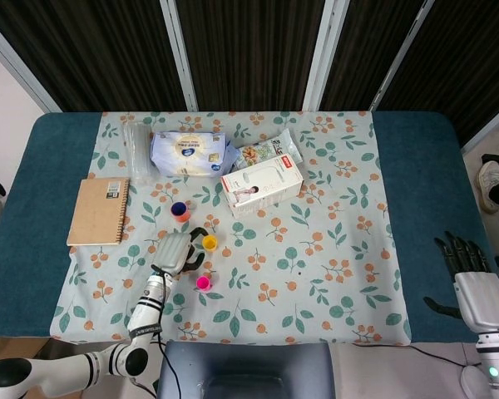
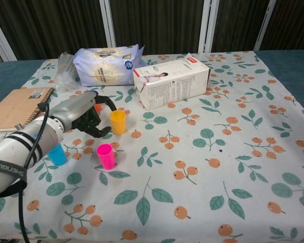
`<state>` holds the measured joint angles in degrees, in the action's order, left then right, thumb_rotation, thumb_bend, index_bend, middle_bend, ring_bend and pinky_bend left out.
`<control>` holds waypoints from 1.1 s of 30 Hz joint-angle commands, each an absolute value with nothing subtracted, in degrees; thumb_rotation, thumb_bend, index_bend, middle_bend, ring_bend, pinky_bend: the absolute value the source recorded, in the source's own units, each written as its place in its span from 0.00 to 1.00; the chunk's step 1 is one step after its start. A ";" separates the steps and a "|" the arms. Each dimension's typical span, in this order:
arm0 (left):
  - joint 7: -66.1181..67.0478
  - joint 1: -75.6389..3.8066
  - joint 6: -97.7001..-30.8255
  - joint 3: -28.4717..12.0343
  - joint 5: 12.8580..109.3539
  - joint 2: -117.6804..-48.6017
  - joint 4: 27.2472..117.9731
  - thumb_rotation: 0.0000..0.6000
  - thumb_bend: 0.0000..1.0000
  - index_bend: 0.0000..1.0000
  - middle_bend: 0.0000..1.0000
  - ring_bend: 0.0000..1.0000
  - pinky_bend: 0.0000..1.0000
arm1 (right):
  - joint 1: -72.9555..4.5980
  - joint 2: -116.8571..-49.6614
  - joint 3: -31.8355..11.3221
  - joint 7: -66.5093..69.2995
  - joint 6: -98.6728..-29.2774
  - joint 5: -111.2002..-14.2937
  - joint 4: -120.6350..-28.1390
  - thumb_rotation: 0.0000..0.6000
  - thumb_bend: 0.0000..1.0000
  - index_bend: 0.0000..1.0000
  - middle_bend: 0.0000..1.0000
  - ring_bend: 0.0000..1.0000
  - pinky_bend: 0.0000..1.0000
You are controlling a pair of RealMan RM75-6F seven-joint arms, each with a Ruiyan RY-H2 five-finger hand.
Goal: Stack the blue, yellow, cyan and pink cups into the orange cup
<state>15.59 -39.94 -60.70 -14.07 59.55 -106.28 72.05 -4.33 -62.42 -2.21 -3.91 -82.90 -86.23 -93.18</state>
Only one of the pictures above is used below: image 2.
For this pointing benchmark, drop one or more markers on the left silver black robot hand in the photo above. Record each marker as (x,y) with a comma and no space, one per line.
(73,111)

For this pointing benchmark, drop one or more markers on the yellow plastic cup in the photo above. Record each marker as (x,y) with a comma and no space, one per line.
(118,124)

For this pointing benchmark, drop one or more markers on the light blue plastic cup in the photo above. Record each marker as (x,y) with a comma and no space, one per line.
(58,157)

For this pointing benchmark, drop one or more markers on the pink plastic cup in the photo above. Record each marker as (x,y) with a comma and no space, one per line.
(106,159)

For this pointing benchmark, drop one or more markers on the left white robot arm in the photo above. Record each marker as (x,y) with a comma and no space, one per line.
(15,157)

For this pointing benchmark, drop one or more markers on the orange plastic cup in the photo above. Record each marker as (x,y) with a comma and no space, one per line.
(98,107)

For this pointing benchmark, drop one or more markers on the clear plastic wrapper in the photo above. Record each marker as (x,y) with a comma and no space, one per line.
(64,73)

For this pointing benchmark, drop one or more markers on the white blue powder pouch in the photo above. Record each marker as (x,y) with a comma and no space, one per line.
(104,68)

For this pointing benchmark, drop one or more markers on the kraft spiral notebook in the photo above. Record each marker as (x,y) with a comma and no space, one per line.
(12,106)

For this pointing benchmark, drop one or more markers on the teal table cover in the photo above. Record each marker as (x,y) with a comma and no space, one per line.
(5,73)

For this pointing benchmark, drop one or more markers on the white printed carton box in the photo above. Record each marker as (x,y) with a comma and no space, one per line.
(172,86)

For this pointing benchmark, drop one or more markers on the floral leaf fruit tablecloth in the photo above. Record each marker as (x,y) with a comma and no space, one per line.
(192,177)

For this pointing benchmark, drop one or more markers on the dark screen panel white frame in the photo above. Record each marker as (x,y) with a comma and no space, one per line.
(294,25)
(235,25)
(154,25)
(53,25)

